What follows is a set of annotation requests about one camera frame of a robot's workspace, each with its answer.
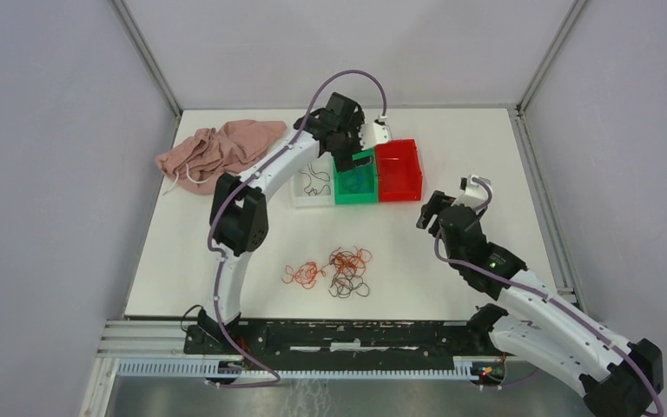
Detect blue cable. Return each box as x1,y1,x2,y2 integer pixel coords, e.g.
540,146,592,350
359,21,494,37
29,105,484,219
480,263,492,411
341,167,376,197

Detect brown cable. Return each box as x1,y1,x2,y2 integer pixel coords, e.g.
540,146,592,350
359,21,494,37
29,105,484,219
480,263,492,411
300,163,333,198

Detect orange blue brown cables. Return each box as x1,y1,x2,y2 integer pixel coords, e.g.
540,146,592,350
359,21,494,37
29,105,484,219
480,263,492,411
326,246,373,301

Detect orange cable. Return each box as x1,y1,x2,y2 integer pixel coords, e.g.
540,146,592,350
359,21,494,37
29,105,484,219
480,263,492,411
281,261,329,291

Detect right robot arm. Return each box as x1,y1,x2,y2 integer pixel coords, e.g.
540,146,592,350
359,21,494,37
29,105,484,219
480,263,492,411
416,191,665,416

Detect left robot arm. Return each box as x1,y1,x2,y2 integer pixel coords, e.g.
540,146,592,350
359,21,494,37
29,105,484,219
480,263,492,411
198,93,365,354

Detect green plastic bin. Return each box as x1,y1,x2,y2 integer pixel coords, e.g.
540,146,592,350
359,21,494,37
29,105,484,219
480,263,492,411
333,149,379,205

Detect red plastic bin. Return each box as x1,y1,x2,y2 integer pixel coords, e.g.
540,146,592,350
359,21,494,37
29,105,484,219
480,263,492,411
374,139,423,202

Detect clear plastic bin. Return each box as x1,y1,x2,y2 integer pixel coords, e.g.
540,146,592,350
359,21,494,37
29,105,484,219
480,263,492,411
290,155,335,209

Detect pink cloth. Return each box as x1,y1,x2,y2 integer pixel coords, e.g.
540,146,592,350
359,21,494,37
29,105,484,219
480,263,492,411
155,119,287,195

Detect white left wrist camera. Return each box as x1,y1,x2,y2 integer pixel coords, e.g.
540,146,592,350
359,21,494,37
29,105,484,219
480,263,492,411
360,121,393,150

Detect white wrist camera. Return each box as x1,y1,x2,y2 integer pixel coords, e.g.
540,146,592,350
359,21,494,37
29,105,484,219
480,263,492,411
453,175,493,214
360,121,393,150

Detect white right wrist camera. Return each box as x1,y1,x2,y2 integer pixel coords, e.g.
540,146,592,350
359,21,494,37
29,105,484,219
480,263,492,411
453,175,493,214

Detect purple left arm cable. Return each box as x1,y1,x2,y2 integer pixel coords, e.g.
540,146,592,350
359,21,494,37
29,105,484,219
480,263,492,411
205,69,389,389

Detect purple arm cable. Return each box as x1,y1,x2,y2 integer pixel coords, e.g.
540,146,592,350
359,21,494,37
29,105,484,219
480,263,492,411
433,175,665,417
205,69,389,389

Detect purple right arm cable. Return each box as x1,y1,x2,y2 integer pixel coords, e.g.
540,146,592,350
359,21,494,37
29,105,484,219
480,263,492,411
433,175,665,417

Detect aluminium frame rail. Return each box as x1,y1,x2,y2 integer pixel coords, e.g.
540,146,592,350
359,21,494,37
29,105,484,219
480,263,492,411
508,106,634,417

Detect slotted cable duct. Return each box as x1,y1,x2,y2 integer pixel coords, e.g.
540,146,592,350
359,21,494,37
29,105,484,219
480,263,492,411
116,359,479,381

